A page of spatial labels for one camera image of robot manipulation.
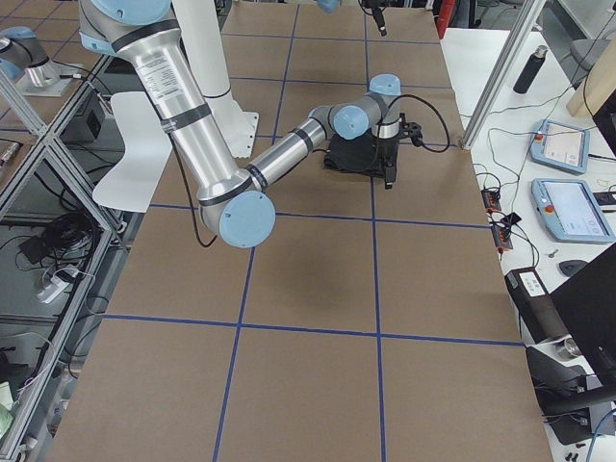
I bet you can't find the black water bottle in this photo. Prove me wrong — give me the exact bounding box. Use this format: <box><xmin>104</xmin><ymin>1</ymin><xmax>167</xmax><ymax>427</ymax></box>
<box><xmin>513</xmin><ymin>45</ymin><xmax>549</xmax><ymax>94</ymax></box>

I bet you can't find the aluminium side frame rack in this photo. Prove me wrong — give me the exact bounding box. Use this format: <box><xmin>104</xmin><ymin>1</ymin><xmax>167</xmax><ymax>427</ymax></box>
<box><xmin>1</xmin><ymin>58</ymin><xmax>123</xmax><ymax>461</ymax></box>

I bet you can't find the black computer mouse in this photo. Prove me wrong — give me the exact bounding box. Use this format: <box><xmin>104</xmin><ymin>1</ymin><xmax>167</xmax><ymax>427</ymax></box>
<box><xmin>557</xmin><ymin>259</ymin><xmax>587</xmax><ymax>277</ymax></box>

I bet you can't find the aluminium frame post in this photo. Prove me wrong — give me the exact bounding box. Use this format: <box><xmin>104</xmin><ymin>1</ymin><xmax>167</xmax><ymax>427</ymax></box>
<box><xmin>461</xmin><ymin>0</ymin><xmax>547</xmax><ymax>150</ymax></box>

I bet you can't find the white pedestal column base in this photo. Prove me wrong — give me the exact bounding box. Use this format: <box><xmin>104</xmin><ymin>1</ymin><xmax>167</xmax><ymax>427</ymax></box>
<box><xmin>172</xmin><ymin>0</ymin><xmax>259</xmax><ymax>159</ymax></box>

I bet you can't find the lower blue teach pendant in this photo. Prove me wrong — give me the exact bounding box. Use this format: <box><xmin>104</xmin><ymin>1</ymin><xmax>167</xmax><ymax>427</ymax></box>
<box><xmin>530</xmin><ymin>178</ymin><xmax>615</xmax><ymax>244</ymax></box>

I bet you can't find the orange black power strip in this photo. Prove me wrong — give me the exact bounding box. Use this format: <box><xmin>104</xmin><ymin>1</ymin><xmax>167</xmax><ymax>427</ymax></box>
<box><xmin>481</xmin><ymin>188</ymin><xmax>513</xmax><ymax>254</ymax></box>

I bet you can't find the black monitor on stand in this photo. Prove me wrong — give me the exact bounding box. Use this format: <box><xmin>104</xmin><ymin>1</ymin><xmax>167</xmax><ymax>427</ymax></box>
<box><xmin>526</xmin><ymin>245</ymin><xmax>615</xmax><ymax>445</ymax></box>

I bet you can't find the wooden beam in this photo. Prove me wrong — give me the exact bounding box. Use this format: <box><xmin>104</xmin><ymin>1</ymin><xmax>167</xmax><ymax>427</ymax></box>
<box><xmin>567</xmin><ymin>38</ymin><xmax>615</xmax><ymax>117</ymax></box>

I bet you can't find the upper blue teach pendant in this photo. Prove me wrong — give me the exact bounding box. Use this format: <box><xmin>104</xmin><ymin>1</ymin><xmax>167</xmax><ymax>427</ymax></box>
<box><xmin>529</xmin><ymin>118</ymin><xmax>590</xmax><ymax>175</ymax></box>

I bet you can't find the blue teach pendant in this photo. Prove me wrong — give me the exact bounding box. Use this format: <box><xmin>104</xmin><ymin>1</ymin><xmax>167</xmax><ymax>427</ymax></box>
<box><xmin>530</xmin><ymin>178</ymin><xmax>615</xmax><ymax>244</ymax></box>
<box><xmin>529</xmin><ymin>118</ymin><xmax>590</xmax><ymax>175</ymax></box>

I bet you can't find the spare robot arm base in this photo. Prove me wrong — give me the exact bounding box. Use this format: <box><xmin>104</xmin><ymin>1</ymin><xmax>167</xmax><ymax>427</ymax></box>
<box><xmin>1</xmin><ymin>26</ymin><xmax>72</xmax><ymax>97</ymax></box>

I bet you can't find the black t-shirt with logo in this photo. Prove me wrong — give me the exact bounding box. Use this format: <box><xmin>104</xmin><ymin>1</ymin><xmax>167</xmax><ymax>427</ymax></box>
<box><xmin>323</xmin><ymin>131</ymin><xmax>383</xmax><ymax>178</ymax></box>

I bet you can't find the dark rectangular box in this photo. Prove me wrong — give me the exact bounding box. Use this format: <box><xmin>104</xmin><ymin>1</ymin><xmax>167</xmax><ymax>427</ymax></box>
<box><xmin>504</xmin><ymin>267</ymin><xmax>570</xmax><ymax>345</ymax></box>

